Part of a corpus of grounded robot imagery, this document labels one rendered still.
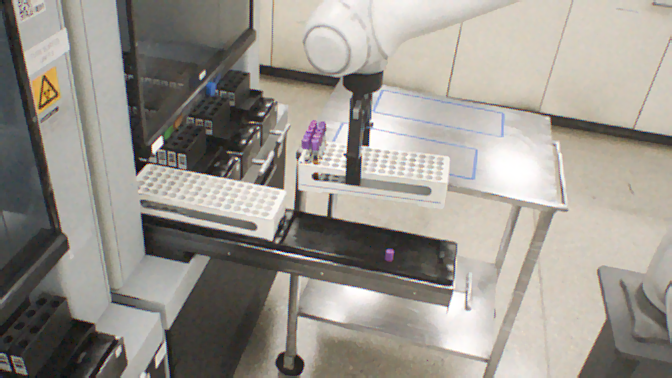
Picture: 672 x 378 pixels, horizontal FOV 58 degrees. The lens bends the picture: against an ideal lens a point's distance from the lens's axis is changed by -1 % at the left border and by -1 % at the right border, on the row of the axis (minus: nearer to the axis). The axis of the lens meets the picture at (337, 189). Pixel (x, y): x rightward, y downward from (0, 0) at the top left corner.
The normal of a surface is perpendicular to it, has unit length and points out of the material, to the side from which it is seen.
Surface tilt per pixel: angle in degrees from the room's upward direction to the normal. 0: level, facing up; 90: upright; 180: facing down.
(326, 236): 0
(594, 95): 90
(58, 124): 90
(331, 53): 94
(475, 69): 90
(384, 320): 0
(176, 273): 0
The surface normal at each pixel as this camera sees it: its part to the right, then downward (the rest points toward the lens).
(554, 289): 0.09, -0.81
